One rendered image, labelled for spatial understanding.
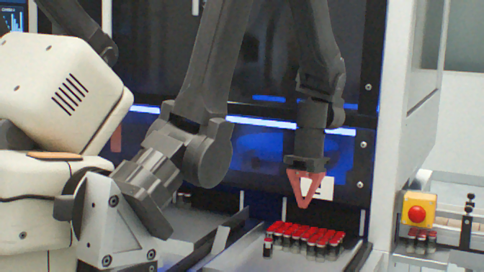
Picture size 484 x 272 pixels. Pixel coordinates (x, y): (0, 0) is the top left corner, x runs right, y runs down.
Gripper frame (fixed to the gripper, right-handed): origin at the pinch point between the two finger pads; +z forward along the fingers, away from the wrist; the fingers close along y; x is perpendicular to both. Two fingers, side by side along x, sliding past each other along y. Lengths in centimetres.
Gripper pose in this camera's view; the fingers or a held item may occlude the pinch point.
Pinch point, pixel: (302, 203)
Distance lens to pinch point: 119.2
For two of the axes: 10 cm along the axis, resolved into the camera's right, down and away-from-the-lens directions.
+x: -9.2, -1.1, 3.7
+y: 3.7, -0.1, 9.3
